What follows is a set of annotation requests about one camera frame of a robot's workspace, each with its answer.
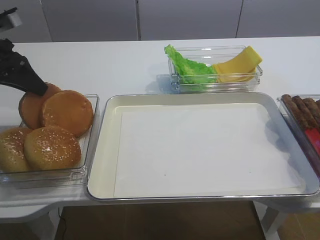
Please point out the red tomato slices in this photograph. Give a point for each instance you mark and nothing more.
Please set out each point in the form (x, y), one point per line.
(313, 137)

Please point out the white parchment paper sheet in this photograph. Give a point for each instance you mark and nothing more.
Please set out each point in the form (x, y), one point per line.
(202, 150)

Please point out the green lettuce leaf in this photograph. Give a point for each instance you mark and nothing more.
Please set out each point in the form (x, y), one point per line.
(190, 71)

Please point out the clear lettuce cheese container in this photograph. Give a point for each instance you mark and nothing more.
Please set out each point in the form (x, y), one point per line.
(210, 55)

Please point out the sesame bun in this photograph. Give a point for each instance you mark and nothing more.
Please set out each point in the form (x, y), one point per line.
(51, 148)
(12, 157)

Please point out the brown meat patties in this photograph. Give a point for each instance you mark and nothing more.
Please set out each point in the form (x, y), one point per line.
(305, 111)

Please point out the clear patty tomato container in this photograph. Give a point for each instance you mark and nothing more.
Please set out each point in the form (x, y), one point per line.
(297, 130)

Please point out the bun half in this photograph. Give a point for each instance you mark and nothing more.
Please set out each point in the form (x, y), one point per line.
(30, 106)
(69, 110)

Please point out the right sesame bun top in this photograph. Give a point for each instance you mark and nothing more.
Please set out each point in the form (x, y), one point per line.
(51, 148)

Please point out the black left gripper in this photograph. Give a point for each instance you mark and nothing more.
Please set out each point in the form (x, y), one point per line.
(16, 71)

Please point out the clear plastic bun container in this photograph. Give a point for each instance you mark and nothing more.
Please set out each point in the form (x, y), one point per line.
(76, 175)

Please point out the white metal baking tray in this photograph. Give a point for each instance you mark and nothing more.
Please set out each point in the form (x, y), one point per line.
(101, 180)

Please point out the yellow cheese slices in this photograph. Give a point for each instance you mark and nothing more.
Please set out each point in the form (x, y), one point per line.
(241, 68)

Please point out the left sesame bun top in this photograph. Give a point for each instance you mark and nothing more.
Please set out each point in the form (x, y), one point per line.
(12, 157)

